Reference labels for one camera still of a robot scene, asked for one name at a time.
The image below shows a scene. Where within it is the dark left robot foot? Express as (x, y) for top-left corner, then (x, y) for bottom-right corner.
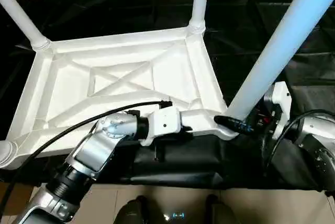
(114, 194), (150, 224)

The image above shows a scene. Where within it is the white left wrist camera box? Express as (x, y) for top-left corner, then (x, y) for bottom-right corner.
(138, 105), (182, 148)

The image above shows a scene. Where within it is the white plastic table top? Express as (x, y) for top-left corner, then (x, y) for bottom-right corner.
(0, 25), (241, 172)

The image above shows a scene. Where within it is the brown cardboard sheet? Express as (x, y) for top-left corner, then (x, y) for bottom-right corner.
(0, 182), (38, 216)

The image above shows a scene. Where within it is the black mat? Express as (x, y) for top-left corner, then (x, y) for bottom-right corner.
(0, 0), (335, 191)

